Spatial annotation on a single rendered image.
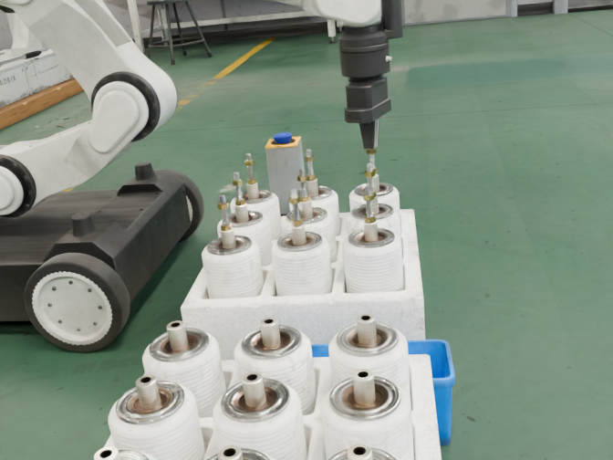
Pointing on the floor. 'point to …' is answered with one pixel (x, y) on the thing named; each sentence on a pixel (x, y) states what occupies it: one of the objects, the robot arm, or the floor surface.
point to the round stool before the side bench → (171, 30)
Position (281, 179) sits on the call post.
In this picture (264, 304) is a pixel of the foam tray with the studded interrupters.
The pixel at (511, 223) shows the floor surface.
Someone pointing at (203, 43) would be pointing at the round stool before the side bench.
